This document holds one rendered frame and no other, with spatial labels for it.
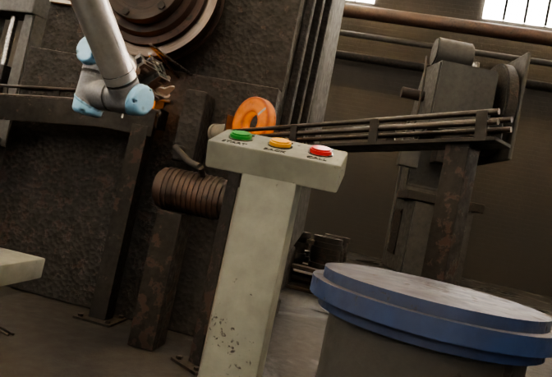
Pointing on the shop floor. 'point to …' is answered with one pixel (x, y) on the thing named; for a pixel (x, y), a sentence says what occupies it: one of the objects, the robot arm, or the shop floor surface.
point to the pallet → (316, 256)
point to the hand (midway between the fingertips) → (164, 94)
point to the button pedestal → (258, 244)
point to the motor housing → (170, 248)
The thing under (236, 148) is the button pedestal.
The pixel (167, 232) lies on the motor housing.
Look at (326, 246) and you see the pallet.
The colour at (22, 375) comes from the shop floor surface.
